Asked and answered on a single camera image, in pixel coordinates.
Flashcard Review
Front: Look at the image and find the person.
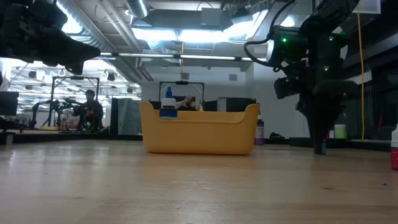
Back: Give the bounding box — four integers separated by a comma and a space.
175, 95, 198, 112
73, 89, 104, 131

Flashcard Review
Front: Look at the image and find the small red dye bottle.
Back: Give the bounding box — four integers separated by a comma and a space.
391, 124, 398, 170

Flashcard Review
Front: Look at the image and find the green cup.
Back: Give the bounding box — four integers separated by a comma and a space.
334, 124, 347, 139

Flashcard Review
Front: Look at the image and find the yellow plastic tray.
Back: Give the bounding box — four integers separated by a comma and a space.
139, 101, 261, 156

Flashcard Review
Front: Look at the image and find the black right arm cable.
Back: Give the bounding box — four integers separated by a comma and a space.
243, 0, 296, 68

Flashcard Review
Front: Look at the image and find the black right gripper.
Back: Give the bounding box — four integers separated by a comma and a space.
274, 75, 361, 156

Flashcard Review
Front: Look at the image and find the black gantry frame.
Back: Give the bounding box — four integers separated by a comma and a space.
49, 75, 101, 128
159, 80, 205, 103

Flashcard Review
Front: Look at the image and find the black aluminium table frame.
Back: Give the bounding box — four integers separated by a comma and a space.
0, 132, 398, 152

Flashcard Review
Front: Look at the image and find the long linear ceiling light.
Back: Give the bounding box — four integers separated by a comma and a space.
99, 51, 268, 63

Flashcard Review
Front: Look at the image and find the black monitor back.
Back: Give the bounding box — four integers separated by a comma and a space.
217, 96, 257, 112

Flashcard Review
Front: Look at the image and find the large blue food coloring bottle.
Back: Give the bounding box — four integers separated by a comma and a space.
159, 86, 178, 121

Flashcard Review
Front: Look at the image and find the white globe table lamp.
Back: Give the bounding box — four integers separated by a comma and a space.
278, 18, 349, 149

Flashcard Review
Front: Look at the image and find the grey curtain panel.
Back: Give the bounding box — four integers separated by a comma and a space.
110, 97, 142, 136

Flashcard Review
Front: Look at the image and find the large purple food coloring bottle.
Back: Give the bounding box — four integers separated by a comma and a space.
254, 104, 265, 146

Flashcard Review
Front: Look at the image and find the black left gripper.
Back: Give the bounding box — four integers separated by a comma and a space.
6, 0, 101, 77

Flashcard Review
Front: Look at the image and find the black computer monitor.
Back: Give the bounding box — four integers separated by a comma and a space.
0, 90, 19, 116

